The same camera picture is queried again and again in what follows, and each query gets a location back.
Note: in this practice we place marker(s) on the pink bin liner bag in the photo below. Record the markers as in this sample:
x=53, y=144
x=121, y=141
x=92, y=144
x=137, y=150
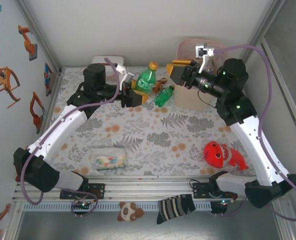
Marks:
x=185, y=50

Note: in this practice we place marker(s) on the green bottle orange cap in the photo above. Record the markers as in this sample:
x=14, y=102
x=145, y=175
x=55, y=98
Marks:
x=145, y=80

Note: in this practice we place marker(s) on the green bottle yellow cap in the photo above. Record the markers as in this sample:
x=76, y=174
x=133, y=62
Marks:
x=164, y=96

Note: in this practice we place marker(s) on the beige ribbed waste bin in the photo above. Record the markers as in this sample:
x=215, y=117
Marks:
x=187, y=100

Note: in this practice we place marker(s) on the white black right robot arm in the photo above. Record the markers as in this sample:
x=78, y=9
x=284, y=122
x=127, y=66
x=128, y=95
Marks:
x=257, y=150

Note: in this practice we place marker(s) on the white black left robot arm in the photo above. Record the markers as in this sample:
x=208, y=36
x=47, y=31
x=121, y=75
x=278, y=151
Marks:
x=58, y=130

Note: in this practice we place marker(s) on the brown coffee bottle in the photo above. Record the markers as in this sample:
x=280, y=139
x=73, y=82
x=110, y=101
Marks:
x=160, y=86

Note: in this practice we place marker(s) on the white pink tissue box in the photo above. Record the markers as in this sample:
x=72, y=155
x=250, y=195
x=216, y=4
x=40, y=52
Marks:
x=120, y=60

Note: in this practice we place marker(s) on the plastic bag of colourful pieces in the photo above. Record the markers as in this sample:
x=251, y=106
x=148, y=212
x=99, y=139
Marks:
x=109, y=160

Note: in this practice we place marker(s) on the red shark plush toy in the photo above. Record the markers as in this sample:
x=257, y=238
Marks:
x=215, y=155

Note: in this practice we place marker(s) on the black white striped sock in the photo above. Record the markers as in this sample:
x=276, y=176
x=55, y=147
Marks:
x=172, y=207

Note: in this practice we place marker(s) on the panda plush toy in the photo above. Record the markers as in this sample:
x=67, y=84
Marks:
x=127, y=212

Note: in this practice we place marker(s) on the left controller board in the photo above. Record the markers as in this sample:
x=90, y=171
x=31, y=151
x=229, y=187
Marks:
x=82, y=205

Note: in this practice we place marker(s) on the controller board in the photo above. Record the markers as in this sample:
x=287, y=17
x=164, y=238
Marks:
x=221, y=203
x=82, y=205

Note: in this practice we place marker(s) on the right controller board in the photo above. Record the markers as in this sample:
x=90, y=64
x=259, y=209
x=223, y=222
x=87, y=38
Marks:
x=221, y=203

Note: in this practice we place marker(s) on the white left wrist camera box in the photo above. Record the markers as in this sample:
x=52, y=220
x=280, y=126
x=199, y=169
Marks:
x=127, y=77

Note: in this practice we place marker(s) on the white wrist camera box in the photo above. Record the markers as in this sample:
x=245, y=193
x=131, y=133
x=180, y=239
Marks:
x=207, y=52
x=127, y=77

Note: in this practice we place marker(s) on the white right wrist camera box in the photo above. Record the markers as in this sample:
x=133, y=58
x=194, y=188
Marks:
x=207, y=52

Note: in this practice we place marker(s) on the blue orange wall sticker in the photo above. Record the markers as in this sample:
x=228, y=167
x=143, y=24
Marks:
x=48, y=75

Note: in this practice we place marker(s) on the aluminium frame post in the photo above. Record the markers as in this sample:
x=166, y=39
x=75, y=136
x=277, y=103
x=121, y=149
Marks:
x=41, y=35
x=265, y=25

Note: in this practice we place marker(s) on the orange claw wall sticker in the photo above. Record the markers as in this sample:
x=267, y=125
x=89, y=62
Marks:
x=5, y=80

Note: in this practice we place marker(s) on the aluminium frame rail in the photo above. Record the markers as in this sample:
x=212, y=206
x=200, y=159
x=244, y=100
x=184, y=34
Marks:
x=150, y=192

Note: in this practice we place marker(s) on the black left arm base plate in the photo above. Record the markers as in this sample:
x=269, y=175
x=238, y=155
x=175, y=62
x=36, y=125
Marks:
x=97, y=191

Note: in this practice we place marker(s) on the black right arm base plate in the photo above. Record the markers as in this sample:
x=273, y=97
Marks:
x=200, y=190

